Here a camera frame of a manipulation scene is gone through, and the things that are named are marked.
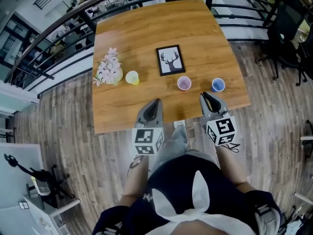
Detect white round vase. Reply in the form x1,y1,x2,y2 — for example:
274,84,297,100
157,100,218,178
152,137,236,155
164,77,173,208
113,67,124,83

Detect pink plastic cup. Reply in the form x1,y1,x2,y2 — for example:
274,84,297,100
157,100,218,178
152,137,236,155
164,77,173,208
177,76,192,92

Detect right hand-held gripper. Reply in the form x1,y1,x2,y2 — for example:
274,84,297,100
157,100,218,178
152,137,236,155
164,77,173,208
199,91,238,147

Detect white desk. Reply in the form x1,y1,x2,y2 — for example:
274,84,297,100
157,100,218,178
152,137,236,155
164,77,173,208
18,193,81,235

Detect person's grey trousers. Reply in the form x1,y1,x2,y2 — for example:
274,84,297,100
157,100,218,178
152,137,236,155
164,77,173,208
151,124,219,166

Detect pink artificial flowers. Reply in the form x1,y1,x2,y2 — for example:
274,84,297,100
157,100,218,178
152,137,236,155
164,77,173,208
92,47,122,87

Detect black stand with legs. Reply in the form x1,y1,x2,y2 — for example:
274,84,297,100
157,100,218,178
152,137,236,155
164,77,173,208
3,153,75,201

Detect person's left forearm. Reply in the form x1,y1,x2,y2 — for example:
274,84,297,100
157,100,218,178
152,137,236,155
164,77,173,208
121,154,150,207

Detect black office chair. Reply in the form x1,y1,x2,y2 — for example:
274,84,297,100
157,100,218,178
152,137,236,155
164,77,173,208
255,0,313,87

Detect black cord wrist strap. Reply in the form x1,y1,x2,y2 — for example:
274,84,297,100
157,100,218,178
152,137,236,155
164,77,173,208
227,142,242,154
127,155,145,176

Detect white neck bow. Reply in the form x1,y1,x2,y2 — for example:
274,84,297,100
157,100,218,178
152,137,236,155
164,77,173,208
144,170,258,235

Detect yellow plastic cup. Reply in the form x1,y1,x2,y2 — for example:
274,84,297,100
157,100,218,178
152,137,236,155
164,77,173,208
125,70,140,86

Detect black metal railing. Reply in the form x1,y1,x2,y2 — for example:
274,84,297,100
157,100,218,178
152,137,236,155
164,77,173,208
3,0,289,93

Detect black framed deer picture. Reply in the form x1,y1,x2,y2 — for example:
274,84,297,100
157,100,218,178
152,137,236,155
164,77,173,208
156,44,186,77

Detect person's right forearm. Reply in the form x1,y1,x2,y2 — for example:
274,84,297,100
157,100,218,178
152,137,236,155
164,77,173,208
216,142,258,193

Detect person's dark top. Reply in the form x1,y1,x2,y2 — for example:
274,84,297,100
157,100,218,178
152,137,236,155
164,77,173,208
91,154,285,235

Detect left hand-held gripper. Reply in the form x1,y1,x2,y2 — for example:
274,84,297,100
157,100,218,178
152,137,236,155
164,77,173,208
132,98,164,156

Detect blue plastic cup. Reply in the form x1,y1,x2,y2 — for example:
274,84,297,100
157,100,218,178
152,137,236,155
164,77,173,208
210,77,226,93

